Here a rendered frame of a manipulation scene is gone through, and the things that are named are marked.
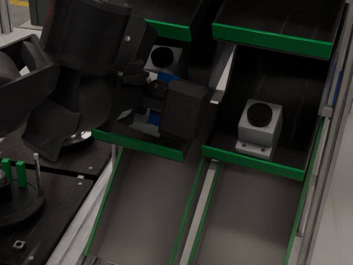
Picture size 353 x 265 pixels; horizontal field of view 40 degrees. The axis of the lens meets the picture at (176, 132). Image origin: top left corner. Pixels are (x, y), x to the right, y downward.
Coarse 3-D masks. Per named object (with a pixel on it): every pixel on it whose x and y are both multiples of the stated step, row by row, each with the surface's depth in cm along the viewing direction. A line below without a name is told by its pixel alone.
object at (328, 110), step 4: (348, 0) 60; (352, 0) 60; (216, 92) 71; (220, 92) 71; (212, 96) 71; (216, 96) 71; (220, 96) 71; (212, 100) 71; (216, 100) 71; (220, 100) 71; (324, 104) 69; (324, 108) 68; (328, 108) 68; (332, 108) 68; (324, 112) 68; (328, 112) 68; (332, 112) 68; (324, 116) 69; (328, 116) 69
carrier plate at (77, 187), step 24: (0, 168) 97; (48, 192) 91; (72, 192) 91; (48, 216) 85; (72, 216) 86; (0, 240) 80; (24, 240) 80; (48, 240) 80; (0, 264) 76; (24, 264) 76
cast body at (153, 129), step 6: (150, 72) 58; (168, 72) 62; (156, 78) 58; (144, 90) 56; (138, 114) 60; (138, 120) 59; (144, 120) 59; (132, 126) 61; (138, 126) 60; (144, 126) 59; (150, 126) 59; (156, 126) 59; (150, 132) 61; (156, 132) 60
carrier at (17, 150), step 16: (0, 144) 104; (16, 144) 105; (64, 144) 102; (80, 144) 103; (96, 144) 106; (0, 160) 100; (16, 160) 99; (32, 160) 100; (48, 160) 100; (64, 160) 100; (80, 160) 100; (96, 160) 101; (96, 176) 96
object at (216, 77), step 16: (208, 16) 78; (208, 32) 76; (192, 48) 74; (208, 48) 74; (224, 48) 69; (192, 64) 72; (208, 64) 72; (224, 64) 71; (192, 80) 70; (208, 80) 65; (208, 96) 67; (128, 128) 67; (128, 144) 64; (144, 144) 62; (160, 144) 65; (176, 144) 64; (176, 160) 63
